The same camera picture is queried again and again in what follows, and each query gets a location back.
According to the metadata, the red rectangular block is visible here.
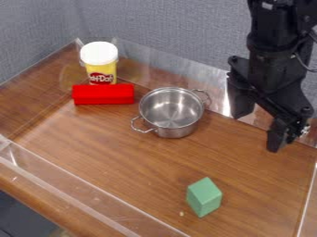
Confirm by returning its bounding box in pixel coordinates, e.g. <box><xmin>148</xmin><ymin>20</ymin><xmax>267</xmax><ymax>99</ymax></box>
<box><xmin>72</xmin><ymin>83</ymin><xmax>135</xmax><ymax>105</ymax></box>

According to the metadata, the black cable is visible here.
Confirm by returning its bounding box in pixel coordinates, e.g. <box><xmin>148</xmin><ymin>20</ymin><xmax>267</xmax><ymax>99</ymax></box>
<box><xmin>291</xmin><ymin>31</ymin><xmax>317</xmax><ymax>74</ymax></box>

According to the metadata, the yellow Play-Doh can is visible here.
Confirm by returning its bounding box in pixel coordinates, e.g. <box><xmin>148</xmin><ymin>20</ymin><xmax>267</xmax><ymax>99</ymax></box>
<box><xmin>78</xmin><ymin>42</ymin><xmax>118</xmax><ymax>85</ymax></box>

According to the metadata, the clear acrylic table barrier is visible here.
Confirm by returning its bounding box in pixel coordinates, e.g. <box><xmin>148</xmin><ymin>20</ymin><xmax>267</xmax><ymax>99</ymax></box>
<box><xmin>0</xmin><ymin>40</ymin><xmax>317</xmax><ymax>237</ymax></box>

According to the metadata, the small steel pot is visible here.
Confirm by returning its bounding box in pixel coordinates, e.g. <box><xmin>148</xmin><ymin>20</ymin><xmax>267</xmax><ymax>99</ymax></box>
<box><xmin>129</xmin><ymin>87</ymin><xmax>211</xmax><ymax>139</ymax></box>

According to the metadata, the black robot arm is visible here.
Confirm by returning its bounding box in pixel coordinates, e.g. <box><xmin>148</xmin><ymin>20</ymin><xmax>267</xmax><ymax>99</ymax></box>
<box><xmin>226</xmin><ymin>0</ymin><xmax>317</xmax><ymax>153</ymax></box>

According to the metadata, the green foam block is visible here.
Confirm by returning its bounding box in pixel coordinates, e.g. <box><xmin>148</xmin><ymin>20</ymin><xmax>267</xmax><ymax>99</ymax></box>
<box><xmin>185</xmin><ymin>177</ymin><xmax>223</xmax><ymax>218</ymax></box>

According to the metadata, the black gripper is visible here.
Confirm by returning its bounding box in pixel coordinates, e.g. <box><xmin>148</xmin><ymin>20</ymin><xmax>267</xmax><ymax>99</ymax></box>
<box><xmin>226</xmin><ymin>45</ymin><xmax>312</xmax><ymax>153</ymax></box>

